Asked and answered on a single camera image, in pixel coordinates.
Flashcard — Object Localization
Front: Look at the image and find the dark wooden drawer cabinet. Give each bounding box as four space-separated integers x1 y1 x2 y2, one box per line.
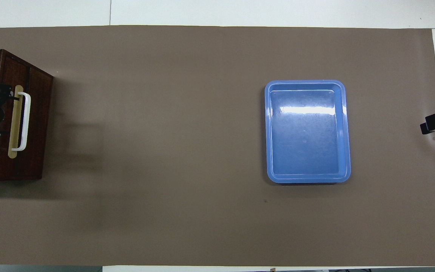
0 49 54 181

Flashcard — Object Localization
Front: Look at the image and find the brown table mat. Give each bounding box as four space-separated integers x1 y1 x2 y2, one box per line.
0 25 435 267

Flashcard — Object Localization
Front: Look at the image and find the light wooden handle backplate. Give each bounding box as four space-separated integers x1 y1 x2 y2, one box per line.
8 85 24 159

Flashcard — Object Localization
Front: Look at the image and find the blue plastic tray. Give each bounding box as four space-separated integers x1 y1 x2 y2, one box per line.
265 80 352 184

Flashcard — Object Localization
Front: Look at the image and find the white drawer handle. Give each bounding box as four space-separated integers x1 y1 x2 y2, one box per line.
17 92 31 151

